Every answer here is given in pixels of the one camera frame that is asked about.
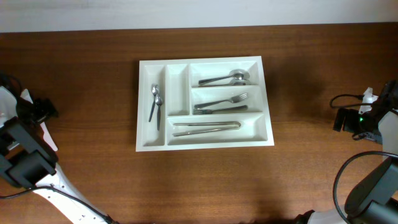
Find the metal knife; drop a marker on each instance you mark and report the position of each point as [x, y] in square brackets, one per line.
[223, 123]
[203, 131]

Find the metal fork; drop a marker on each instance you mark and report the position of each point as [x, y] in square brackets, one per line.
[209, 111]
[234, 99]

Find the white plastic knife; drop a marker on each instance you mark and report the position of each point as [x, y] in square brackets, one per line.
[47, 137]

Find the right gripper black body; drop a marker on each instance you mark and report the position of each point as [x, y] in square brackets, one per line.
[360, 125]

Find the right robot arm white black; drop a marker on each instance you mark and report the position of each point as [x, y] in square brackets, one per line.
[371, 200]

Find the white plastic cutlery tray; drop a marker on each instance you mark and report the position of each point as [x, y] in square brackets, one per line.
[179, 88]

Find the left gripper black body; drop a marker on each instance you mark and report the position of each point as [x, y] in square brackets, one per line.
[38, 111]

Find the small teaspoon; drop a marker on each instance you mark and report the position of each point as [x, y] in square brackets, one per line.
[159, 102]
[155, 91]

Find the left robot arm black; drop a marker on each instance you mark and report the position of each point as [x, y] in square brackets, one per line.
[28, 154]

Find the large metal spoon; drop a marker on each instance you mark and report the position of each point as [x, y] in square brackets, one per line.
[234, 82]
[238, 74]

